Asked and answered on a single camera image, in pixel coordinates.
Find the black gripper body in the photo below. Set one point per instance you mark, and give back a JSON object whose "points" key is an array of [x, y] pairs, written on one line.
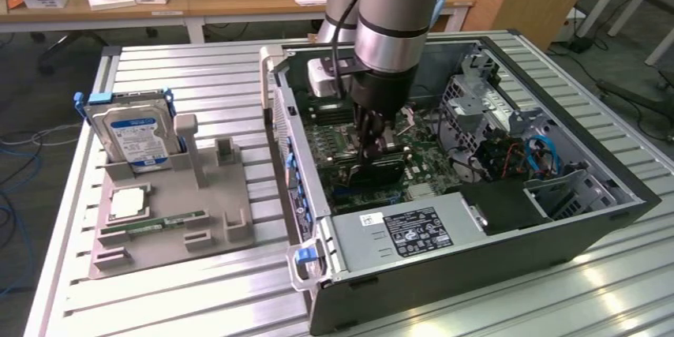
{"points": [[382, 92]]}

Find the black graphics card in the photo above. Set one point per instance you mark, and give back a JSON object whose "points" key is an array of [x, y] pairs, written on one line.
{"points": [[377, 173]]}

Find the grey parts rack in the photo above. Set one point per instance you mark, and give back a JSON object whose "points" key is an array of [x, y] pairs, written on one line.
{"points": [[174, 250]]}

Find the white table frame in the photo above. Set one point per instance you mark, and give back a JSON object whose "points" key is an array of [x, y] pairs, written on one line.
{"points": [[660, 48]]}

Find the black power adapter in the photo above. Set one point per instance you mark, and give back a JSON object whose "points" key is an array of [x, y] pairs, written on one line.
{"points": [[580, 44]]}

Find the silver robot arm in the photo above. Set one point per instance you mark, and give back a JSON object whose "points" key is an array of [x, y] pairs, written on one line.
{"points": [[396, 5]]}

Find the metal socket cover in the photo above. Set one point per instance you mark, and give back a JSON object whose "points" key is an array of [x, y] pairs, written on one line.
{"points": [[406, 124]]}

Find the CPU socket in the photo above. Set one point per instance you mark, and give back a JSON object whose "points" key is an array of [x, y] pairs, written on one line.
{"points": [[349, 135]]}

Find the green RAM stick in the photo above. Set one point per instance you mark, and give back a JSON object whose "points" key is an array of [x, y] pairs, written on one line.
{"points": [[169, 221]]}

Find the hard disk with blue caddy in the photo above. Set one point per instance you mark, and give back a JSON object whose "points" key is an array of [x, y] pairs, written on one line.
{"points": [[134, 137]]}

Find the grey disk bay bracket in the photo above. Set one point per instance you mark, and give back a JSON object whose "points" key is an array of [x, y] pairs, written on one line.
{"points": [[569, 195]]}

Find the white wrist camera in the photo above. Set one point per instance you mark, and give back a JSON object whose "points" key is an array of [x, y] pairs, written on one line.
{"points": [[324, 80]]}

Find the green motherboard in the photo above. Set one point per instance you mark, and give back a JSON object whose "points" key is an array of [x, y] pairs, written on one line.
{"points": [[426, 163]]}

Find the orange box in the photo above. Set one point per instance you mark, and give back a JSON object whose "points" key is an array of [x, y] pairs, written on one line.
{"points": [[15, 1]]}

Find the silver CPU chip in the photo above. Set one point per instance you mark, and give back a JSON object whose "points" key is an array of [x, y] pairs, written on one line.
{"points": [[129, 203]]}

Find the black PC case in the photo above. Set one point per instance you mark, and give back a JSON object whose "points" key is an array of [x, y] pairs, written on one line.
{"points": [[475, 274]]}

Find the silver chipset heatsink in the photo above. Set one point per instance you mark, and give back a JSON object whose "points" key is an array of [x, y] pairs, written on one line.
{"points": [[424, 192]]}

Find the metal disk bay cage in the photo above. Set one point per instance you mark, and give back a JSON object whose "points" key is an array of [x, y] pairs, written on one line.
{"points": [[475, 108]]}

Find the black RAM slot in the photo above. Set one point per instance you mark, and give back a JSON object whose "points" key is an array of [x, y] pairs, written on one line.
{"points": [[334, 120], [334, 111], [334, 115], [334, 107]]}

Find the grey power supply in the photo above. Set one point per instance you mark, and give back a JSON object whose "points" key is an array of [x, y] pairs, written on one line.
{"points": [[369, 242]]}

